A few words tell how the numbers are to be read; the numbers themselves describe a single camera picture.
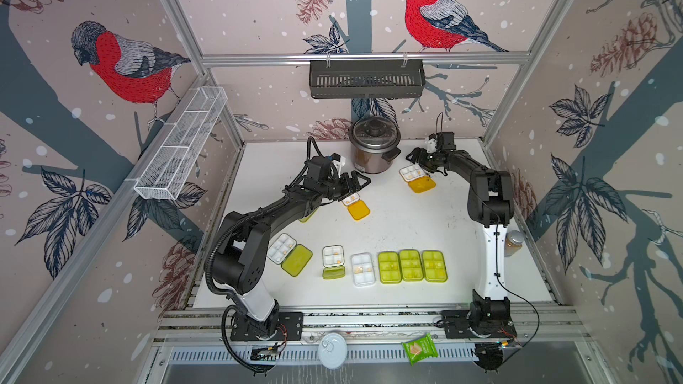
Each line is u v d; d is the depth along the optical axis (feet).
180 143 2.56
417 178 3.51
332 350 2.16
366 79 3.38
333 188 2.50
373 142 3.21
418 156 3.30
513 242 2.61
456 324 2.39
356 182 2.56
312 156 2.36
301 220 3.12
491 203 2.08
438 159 2.87
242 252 1.52
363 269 2.76
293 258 2.81
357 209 3.22
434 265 2.75
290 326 2.39
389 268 2.74
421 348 2.25
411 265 2.77
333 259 2.82
